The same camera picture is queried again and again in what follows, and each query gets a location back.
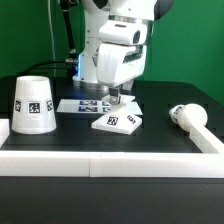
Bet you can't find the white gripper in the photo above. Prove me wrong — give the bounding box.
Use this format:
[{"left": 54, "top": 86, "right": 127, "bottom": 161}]
[{"left": 96, "top": 20, "right": 147, "bottom": 104}]

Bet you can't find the white lamp base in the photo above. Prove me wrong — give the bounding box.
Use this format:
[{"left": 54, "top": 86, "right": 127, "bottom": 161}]
[{"left": 91, "top": 94, "right": 142, "bottom": 135}]

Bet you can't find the white lamp bulb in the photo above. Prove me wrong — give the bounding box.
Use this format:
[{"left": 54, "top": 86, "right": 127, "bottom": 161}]
[{"left": 169, "top": 103, "right": 208, "bottom": 132}]

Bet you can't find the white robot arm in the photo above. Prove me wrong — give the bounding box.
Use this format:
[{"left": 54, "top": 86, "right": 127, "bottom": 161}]
[{"left": 73, "top": 0, "right": 174, "bottom": 104}]

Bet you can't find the white lamp shade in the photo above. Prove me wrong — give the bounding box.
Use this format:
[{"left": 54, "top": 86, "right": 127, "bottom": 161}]
[{"left": 12, "top": 76, "right": 56, "bottom": 134}]

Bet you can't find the white marker sheet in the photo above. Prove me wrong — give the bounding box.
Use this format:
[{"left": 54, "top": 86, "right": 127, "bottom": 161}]
[{"left": 56, "top": 98, "right": 144, "bottom": 116}]

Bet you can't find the black cable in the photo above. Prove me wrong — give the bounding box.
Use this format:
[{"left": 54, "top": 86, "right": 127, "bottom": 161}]
[{"left": 18, "top": 0, "right": 81, "bottom": 77}]

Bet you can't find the white front fence wall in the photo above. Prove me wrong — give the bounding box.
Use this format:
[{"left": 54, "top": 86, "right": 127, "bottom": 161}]
[{"left": 0, "top": 150, "right": 224, "bottom": 178}]

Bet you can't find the white fence wall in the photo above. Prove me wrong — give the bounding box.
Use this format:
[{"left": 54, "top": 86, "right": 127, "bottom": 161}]
[
  {"left": 189, "top": 126, "right": 224, "bottom": 155},
  {"left": 0, "top": 119, "right": 9, "bottom": 148},
  {"left": 0, "top": 150, "right": 224, "bottom": 178}
]

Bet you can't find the white right fence wall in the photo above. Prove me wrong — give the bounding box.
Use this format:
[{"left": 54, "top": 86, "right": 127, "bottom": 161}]
[{"left": 189, "top": 126, "right": 224, "bottom": 155}]

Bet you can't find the white thin cable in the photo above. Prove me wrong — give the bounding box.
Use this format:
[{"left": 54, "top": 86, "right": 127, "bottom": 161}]
[{"left": 47, "top": 0, "right": 58, "bottom": 77}]

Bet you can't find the white left fence wall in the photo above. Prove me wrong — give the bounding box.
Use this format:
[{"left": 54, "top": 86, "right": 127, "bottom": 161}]
[{"left": 0, "top": 119, "right": 9, "bottom": 148}]

